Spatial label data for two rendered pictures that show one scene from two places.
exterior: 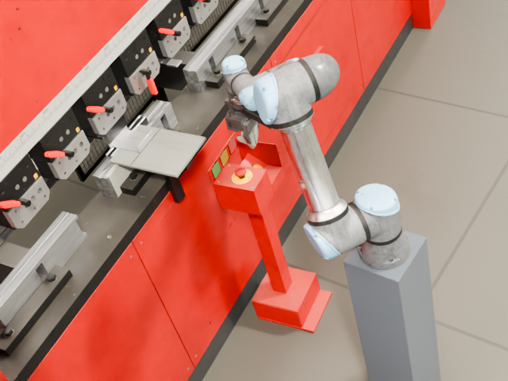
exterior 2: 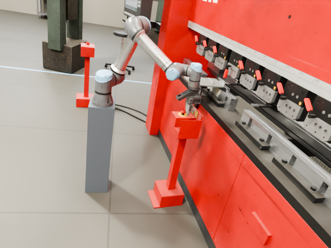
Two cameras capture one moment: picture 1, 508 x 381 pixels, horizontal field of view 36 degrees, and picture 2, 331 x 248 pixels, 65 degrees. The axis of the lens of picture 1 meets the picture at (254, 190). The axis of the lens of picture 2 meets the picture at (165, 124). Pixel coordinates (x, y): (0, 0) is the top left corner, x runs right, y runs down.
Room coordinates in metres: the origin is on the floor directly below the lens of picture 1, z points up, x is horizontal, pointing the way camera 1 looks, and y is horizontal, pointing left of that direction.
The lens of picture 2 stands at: (2.72, -1.56, 1.58)
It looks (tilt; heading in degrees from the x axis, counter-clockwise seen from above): 27 degrees down; 120
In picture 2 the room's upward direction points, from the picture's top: 11 degrees clockwise
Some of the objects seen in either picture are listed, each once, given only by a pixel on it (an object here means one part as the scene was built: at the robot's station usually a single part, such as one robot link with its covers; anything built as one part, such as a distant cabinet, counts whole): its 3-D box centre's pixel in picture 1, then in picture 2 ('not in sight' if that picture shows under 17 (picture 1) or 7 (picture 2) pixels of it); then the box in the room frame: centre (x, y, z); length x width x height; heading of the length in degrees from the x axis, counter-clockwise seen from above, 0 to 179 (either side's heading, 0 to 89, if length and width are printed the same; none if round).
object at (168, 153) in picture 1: (157, 150); (203, 81); (1.94, 0.25, 1.00); 0.26 x 0.18 x 0.01; 50
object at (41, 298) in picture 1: (33, 308); not in sight; (1.54, 0.71, 0.89); 0.30 x 0.05 x 0.03; 140
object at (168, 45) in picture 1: (163, 26); (254, 74); (2.32, 0.12, 1.19); 0.15 x 0.09 x 0.17; 140
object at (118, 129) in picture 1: (114, 127); (222, 75); (2.04, 0.37, 1.06); 0.10 x 0.02 x 0.10; 140
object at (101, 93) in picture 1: (95, 100); (225, 57); (2.02, 0.38, 1.19); 0.15 x 0.09 x 0.17; 140
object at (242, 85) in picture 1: (254, 90); (180, 70); (1.91, -0.09, 1.13); 0.11 x 0.11 x 0.08; 13
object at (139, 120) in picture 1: (127, 138); (221, 85); (2.06, 0.35, 0.99); 0.20 x 0.03 x 0.03; 140
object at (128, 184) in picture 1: (151, 160); (212, 97); (2.03, 0.30, 0.89); 0.30 x 0.05 x 0.03; 140
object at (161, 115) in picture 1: (137, 147); (220, 94); (2.08, 0.33, 0.92); 0.39 x 0.06 x 0.10; 140
